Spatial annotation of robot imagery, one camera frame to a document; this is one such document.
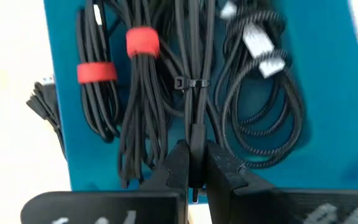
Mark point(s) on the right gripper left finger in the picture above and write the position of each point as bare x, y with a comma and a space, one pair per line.
120, 208

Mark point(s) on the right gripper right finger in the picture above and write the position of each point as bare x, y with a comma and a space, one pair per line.
259, 208

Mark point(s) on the blue plastic tray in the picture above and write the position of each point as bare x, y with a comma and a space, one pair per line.
322, 124

